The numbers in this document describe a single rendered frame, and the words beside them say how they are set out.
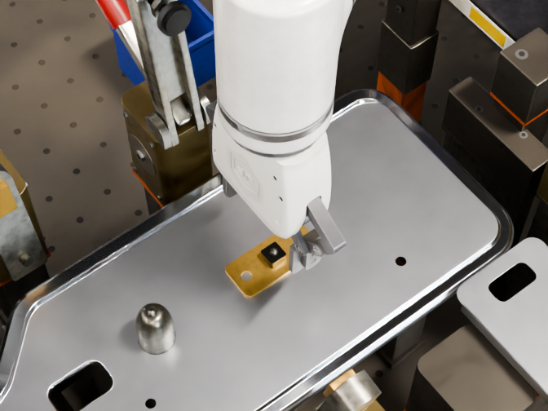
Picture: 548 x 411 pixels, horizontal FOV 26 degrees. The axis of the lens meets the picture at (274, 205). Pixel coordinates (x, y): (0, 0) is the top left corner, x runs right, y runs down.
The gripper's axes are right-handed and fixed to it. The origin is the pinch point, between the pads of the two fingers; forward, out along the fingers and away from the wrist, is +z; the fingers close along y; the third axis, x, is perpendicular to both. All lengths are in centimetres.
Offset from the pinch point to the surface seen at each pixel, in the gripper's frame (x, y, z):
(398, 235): 10.5, 5.1, 6.6
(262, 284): -2.4, 1.8, 6.5
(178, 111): 0.0, -13.7, -0.1
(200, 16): 22, -43, 30
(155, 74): -1.8, -14.0, -6.6
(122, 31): -0.7, -21.0, -4.6
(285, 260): 0.7, 1.1, 6.5
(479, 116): 25.2, -0.3, 6.6
